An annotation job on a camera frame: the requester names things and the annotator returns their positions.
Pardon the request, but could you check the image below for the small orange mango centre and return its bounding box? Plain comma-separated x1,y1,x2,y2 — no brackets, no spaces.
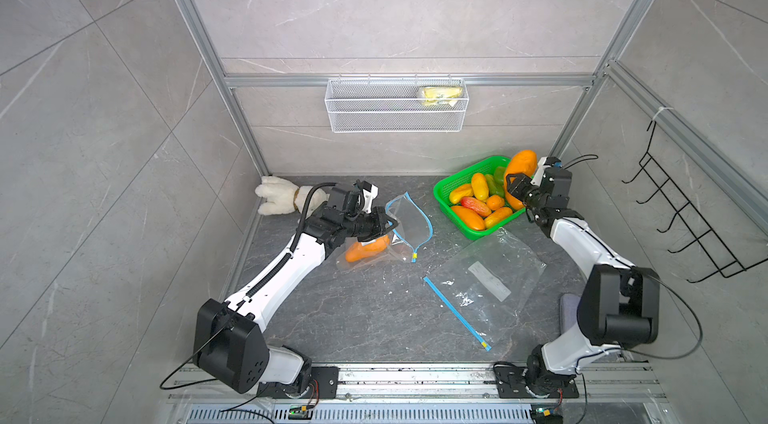
485,194,505,211

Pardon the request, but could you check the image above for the white plush teddy bear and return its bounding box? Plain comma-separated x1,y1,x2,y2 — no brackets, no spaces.
255,176,328,216

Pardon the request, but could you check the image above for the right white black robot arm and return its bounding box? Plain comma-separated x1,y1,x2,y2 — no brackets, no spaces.
503,150,665,398

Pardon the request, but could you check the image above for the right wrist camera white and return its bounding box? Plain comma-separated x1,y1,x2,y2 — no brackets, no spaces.
532,156,562,186

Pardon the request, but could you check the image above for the yellow sponge in wire basket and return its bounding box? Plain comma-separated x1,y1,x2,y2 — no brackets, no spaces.
418,86,464,107

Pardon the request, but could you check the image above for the green plastic basket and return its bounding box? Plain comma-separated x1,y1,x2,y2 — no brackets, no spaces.
433,156,524,240

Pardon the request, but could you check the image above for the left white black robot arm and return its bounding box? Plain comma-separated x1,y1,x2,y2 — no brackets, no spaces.
188,180,398,394

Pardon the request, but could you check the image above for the black wire wall hook rack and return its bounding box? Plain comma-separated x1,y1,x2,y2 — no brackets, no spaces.
622,120,767,284

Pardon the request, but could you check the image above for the yellow mango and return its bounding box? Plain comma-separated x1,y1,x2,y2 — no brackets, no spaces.
470,173,489,201

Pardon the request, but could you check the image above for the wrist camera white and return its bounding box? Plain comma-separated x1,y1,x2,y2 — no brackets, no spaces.
355,180,379,213
532,156,562,186

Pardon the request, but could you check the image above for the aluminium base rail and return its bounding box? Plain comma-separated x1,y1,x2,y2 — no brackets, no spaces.
154,362,678,423

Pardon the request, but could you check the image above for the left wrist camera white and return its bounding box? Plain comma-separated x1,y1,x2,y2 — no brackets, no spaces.
355,180,379,213

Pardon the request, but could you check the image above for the green mango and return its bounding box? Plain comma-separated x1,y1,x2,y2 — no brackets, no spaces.
485,174,505,197
494,166,506,183

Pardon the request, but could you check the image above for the purple round pad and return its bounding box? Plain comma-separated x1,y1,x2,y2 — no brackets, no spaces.
559,293,581,334

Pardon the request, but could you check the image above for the clear zip-top bag blue zipper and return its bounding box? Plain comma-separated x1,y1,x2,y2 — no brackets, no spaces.
336,192,434,271

